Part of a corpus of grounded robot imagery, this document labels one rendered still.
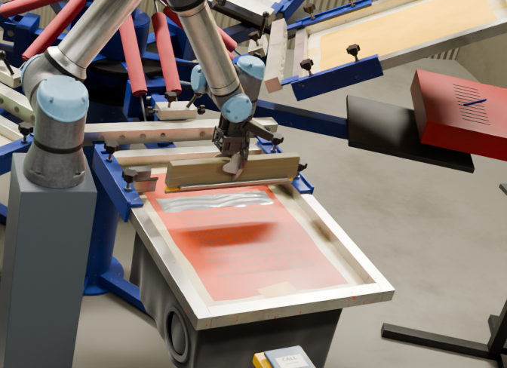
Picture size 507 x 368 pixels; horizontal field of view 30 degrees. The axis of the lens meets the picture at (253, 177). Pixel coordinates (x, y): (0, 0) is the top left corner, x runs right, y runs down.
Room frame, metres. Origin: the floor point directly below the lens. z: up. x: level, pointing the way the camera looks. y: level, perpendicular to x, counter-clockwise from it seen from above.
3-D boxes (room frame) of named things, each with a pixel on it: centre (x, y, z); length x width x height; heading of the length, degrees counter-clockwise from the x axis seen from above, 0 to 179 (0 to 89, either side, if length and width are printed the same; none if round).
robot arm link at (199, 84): (2.27, 0.15, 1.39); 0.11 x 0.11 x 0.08; 30
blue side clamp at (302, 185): (2.64, -0.09, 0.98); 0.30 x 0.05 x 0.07; 33
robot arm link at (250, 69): (2.33, 0.08, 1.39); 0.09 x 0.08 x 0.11; 120
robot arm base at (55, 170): (1.95, 0.47, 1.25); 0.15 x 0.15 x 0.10
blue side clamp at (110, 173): (2.33, 0.38, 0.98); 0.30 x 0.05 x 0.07; 33
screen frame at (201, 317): (2.28, 0.02, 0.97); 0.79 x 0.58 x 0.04; 33
